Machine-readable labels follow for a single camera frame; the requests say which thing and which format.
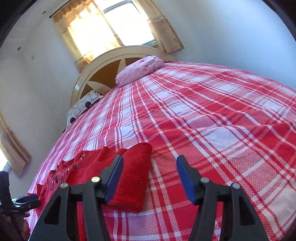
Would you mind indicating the red white plaid bedsheet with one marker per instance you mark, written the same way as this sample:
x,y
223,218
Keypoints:
x,y
232,125

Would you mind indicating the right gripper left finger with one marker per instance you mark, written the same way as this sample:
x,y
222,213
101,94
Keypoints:
x,y
59,219

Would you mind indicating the left hand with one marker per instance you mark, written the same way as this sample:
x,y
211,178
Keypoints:
x,y
25,232

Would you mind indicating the beige curtain left of headboard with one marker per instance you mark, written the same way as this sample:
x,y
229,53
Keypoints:
x,y
85,30

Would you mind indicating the cream wooden headboard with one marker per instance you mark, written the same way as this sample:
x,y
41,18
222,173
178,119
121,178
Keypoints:
x,y
101,72

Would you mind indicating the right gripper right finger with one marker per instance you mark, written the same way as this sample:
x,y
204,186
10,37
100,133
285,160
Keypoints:
x,y
239,218

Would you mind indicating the window behind headboard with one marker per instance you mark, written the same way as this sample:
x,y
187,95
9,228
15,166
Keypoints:
x,y
127,22

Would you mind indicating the beige curtain of headboard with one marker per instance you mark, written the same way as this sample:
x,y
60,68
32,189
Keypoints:
x,y
163,32
85,30

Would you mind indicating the beige curtain side window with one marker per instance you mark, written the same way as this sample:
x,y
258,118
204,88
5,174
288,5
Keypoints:
x,y
17,155

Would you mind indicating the red knitted sweater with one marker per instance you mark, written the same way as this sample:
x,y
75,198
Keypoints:
x,y
130,193

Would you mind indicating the pink pillow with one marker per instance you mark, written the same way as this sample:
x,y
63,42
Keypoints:
x,y
138,70

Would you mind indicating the grey patterned pillow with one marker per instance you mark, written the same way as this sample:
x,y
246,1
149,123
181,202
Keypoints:
x,y
82,105

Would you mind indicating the beige curtain right of headboard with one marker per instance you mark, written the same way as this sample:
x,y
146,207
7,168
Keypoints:
x,y
163,32

